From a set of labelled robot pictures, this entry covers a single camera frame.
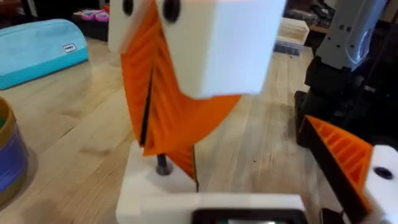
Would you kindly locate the left gripper bare white left finger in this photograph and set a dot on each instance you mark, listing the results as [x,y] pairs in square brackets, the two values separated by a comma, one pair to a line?
[140,193]

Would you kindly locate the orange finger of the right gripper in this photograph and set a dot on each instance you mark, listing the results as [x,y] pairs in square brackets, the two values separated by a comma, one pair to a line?
[217,46]
[135,71]

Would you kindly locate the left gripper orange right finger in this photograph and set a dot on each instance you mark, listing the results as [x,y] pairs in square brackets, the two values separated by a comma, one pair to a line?
[348,155]

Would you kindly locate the orange ribbed wedge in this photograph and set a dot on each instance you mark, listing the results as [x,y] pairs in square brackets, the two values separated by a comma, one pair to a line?
[186,163]

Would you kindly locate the small black screw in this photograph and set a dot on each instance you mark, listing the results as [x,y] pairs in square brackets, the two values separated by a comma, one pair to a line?
[163,165]

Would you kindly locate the pink toy blocks heap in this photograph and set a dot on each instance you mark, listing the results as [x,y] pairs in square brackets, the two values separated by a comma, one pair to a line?
[93,15]

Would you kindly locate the dark tool clutter heap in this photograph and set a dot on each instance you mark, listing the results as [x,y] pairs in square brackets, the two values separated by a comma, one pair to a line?
[311,12]

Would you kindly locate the light blue zip bag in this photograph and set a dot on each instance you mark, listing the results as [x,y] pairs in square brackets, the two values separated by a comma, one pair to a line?
[37,53]

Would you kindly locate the blue and tan toy tub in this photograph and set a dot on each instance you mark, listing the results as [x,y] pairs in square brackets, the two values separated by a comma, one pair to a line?
[11,155]

